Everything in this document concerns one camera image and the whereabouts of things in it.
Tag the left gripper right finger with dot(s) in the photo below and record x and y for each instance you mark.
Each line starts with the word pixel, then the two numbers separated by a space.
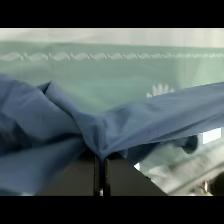
pixel 130 181

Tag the blue garment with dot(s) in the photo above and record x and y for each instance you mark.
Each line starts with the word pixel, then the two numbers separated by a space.
pixel 140 123

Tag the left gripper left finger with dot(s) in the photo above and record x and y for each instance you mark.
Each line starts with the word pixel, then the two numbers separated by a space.
pixel 76 180

